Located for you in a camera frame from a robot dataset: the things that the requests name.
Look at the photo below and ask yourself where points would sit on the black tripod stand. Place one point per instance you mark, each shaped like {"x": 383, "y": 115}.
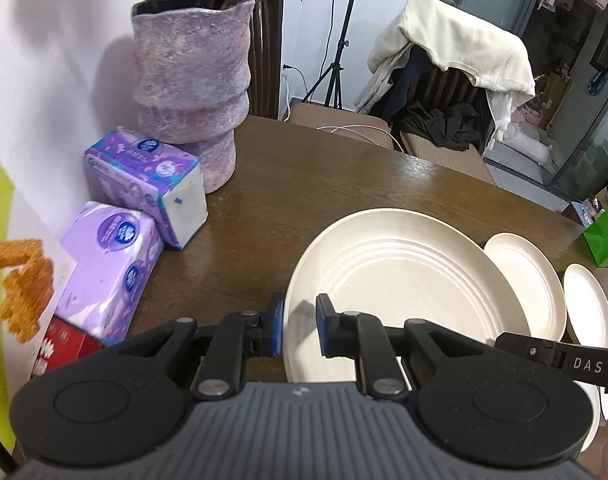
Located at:
{"x": 334, "y": 72}

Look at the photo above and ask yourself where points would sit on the green paper bag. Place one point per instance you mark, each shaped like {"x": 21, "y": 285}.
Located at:
{"x": 606, "y": 240}

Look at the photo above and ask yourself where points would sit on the cream jacket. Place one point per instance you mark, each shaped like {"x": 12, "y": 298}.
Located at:
{"x": 459, "y": 35}

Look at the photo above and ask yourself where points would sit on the small blue box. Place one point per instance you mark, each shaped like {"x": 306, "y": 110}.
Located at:
{"x": 580, "y": 212}

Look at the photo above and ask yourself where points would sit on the large cream plate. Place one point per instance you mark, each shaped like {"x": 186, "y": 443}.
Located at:
{"x": 399, "y": 270}
{"x": 591, "y": 410}

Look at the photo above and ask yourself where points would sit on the dark blue garment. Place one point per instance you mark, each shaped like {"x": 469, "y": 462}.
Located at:
{"x": 409, "y": 85}

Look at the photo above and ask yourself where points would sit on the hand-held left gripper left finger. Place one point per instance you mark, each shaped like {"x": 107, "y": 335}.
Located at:
{"x": 276, "y": 330}

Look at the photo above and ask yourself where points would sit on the glass sliding door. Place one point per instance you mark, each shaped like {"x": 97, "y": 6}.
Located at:
{"x": 559, "y": 180}

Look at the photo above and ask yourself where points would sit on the red and white box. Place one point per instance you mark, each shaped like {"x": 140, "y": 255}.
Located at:
{"x": 68, "y": 340}

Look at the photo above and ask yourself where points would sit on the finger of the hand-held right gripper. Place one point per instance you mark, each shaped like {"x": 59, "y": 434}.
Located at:
{"x": 526, "y": 350}

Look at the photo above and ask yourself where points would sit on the small cream plate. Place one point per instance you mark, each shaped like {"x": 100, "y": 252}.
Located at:
{"x": 586, "y": 300}
{"x": 524, "y": 280}

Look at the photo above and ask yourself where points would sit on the dark wooden slatted chair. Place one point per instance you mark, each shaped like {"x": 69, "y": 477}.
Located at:
{"x": 264, "y": 60}

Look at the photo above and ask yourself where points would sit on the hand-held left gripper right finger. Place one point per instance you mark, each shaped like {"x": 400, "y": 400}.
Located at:
{"x": 325, "y": 327}

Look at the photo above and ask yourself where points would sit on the purple textured vase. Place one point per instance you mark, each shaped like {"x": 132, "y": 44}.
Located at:
{"x": 188, "y": 85}

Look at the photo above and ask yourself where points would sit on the purple tissue pack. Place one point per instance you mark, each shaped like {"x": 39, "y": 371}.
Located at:
{"x": 138, "y": 170}
{"x": 103, "y": 270}

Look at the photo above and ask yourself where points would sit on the wooden chair with clothes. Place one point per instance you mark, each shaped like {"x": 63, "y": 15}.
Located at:
{"x": 444, "y": 160}

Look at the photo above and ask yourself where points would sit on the wall outlet with plug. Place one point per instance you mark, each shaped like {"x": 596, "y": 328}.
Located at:
{"x": 286, "y": 77}

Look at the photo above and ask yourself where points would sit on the black cloth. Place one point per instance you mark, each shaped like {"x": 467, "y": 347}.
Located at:
{"x": 444, "y": 127}

